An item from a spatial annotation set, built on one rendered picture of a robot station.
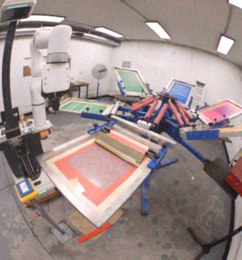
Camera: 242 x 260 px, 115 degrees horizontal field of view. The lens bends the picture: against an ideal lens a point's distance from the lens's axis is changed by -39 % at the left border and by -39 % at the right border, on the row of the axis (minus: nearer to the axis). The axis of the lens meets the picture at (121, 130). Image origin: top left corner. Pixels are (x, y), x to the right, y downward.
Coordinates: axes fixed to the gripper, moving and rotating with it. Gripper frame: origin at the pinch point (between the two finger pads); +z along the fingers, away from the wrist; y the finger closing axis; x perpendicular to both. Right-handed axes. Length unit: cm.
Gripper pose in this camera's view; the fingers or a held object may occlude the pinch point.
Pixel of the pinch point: (55, 104)
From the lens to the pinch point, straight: 47.0
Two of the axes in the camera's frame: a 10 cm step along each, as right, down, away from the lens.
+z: -1.4, 8.7, 4.7
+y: -6.8, 2.6, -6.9
